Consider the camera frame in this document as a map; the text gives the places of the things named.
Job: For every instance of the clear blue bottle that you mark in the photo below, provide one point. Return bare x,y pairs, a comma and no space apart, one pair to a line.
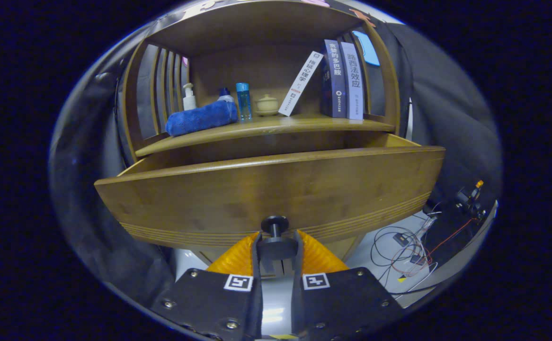
244,102

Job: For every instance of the white book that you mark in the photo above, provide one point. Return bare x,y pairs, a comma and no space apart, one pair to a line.
300,83

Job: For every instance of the dark blue book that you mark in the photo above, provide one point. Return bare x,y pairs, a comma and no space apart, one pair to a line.
335,80

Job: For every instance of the light purple book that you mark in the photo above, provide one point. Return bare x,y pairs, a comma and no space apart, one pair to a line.
354,80

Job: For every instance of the white bottle with blue cap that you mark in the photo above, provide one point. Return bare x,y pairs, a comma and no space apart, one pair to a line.
225,97

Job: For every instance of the beige lidded tea cup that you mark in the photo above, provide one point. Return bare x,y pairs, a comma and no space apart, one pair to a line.
267,106

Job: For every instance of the wooden cabinet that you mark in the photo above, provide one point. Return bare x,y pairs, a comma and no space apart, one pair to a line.
257,66

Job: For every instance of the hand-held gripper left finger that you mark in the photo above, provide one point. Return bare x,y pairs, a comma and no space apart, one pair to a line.
256,293

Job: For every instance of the white pump bottle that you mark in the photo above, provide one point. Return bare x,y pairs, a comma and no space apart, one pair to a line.
189,100

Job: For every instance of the wooden drawer with black knob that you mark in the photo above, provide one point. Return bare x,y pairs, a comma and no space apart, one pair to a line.
266,189

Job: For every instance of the black backdrop cloth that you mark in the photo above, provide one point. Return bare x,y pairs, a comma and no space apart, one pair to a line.
451,118

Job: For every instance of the rolled blue towel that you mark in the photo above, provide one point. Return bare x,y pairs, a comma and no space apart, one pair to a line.
200,118

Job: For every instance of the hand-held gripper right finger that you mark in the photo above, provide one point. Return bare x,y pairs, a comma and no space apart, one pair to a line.
297,293

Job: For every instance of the wooden countertop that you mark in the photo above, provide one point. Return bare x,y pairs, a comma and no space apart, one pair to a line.
276,125

